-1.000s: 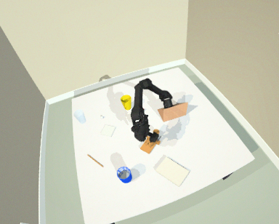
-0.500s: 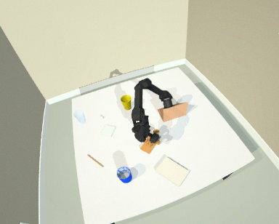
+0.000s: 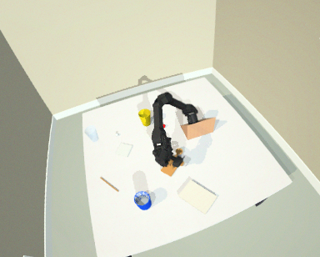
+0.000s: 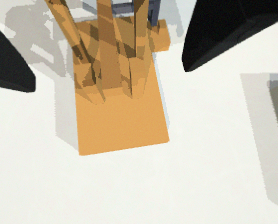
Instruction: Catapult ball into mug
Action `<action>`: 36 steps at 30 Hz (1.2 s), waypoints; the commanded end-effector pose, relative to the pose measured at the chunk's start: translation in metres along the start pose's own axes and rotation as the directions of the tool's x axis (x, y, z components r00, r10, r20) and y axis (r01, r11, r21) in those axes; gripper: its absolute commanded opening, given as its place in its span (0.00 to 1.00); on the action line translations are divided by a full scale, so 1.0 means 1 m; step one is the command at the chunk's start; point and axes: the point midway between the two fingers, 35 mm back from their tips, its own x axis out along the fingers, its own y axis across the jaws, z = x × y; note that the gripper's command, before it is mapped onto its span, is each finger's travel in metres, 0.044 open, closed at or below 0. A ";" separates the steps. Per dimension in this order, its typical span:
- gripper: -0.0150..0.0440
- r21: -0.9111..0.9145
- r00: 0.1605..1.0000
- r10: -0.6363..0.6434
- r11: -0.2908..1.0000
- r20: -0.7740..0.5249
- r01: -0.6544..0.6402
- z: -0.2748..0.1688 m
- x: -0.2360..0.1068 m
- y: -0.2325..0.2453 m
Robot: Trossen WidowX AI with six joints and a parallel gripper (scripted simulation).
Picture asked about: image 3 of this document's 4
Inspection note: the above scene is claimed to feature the blue mug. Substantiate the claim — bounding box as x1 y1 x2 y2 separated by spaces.
134 192 152 210

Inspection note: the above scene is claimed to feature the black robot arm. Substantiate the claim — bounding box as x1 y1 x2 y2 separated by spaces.
152 92 199 167

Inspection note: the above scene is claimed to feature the yellow cup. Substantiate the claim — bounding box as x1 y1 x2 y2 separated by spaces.
138 109 151 126

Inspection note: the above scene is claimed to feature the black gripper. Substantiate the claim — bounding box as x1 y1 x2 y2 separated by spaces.
152 149 183 168

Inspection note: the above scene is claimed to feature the clear plastic cup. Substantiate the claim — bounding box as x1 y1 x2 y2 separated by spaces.
84 125 99 142

